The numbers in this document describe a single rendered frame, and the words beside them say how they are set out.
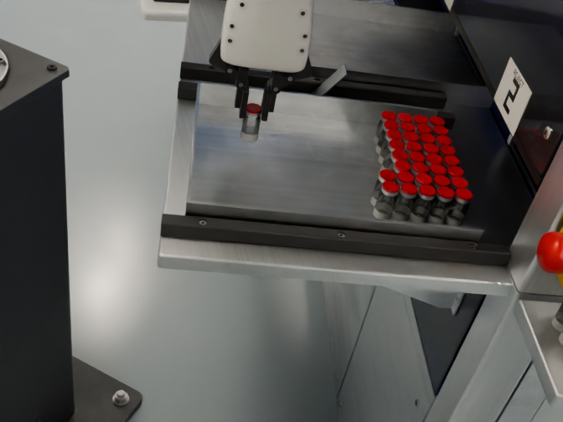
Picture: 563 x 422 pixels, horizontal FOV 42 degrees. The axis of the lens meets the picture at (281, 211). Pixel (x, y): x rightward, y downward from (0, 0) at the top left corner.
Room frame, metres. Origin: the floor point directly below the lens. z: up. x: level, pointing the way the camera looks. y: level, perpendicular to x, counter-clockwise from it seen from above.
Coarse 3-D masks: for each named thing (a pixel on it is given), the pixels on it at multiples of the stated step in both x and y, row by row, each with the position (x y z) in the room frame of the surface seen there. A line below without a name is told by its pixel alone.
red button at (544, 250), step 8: (552, 232) 0.56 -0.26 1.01; (560, 232) 0.56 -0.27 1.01; (544, 240) 0.55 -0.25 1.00; (552, 240) 0.55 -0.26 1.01; (560, 240) 0.55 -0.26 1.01; (544, 248) 0.55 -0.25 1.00; (552, 248) 0.54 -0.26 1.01; (560, 248) 0.54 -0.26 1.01; (544, 256) 0.54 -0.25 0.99; (552, 256) 0.54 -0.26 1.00; (560, 256) 0.53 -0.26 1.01; (544, 264) 0.54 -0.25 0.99; (552, 264) 0.53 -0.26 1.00; (560, 264) 0.53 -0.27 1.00; (552, 272) 0.53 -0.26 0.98; (560, 272) 0.53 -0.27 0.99
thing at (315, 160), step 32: (224, 96) 0.87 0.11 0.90; (256, 96) 0.87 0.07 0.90; (288, 96) 0.88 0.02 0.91; (320, 96) 0.89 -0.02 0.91; (224, 128) 0.81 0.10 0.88; (288, 128) 0.85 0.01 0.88; (320, 128) 0.86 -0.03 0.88; (352, 128) 0.88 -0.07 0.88; (192, 160) 0.68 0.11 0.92; (224, 160) 0.74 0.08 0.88; (256, 160) 0.76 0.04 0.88; (288, 160) 0.77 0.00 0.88; (320, 160) 0.79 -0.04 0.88; (352, 160) 0.80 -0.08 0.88; (192, 192) 0.67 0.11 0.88; (224, 192) 0.68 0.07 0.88; (256, 192) 0.69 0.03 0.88; (288, 192) 0.71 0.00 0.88; (320, 192) 0.72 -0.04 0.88; (352, 192) 0.73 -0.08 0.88; (288, 224) 0.63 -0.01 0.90; (320, 224) 0.63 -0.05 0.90; (352, 224) 0.64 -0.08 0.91; (384, 224) 0.65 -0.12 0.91; (416, 224) 0.65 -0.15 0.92
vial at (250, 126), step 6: (246, 114) 0.77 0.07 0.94; (252, 114) 0.76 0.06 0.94; (258, 114) 0.77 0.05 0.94; (246, 120) 0.76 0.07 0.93; (252, 120) 0.76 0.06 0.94; (258, 120) 0.77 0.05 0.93; (246, 126) 0.76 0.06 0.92; (252, 126) 0.76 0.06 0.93; (258, 126) 0.77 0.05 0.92; (246, 132) 0.76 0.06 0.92; (252, 132) 0.76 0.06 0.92; (258, 132) 0.77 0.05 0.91; (246, 138) 0.76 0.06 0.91; (252, 138) 0.76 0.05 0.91
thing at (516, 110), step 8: (512, 64) 0.83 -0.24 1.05; (504, 72) 0.84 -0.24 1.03; (512, 72) 0.82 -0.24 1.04; (504, 80) 0.83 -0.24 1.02; (512, 80) 0.81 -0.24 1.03; (520, 80) 0.79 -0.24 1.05; (504, 88) 0.82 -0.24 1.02; (512, 88) 0.81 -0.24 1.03; (520, 88) 0.79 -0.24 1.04; (528, 88) 0.77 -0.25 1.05; (496, 96) 0.84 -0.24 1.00; (504, 96) 0.82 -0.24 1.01; (520, 96) 0.78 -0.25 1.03; (528, 96) 0.76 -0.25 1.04; (512, 104) 0.79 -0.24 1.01; (520, 104) 0.77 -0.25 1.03; (504, 112) 0.80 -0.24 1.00; (512, 112) 0.78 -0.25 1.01; (520, 112) 0.76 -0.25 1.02; (504, 120) 0.79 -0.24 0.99; (512, 120) 0.78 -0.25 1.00; (512, 128) 0.77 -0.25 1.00
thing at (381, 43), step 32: (320, 0) 1.23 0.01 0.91; (352, 0) 1.24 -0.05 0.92; (320, 32) 1.16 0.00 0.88; (352, 32) 1.19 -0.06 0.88; (384, 32) 1.21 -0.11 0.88; (416, 32) 1.24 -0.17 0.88; (448, 32) 1.27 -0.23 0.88; (320, 64) 1.04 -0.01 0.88; (352, 64) 1.07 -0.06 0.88; (384, 64) 1.09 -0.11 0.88; (416, 64) 1.11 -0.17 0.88; (448, 64) 1.14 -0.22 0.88; (448, 96) 1.01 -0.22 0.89; (480, 96) 1.02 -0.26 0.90
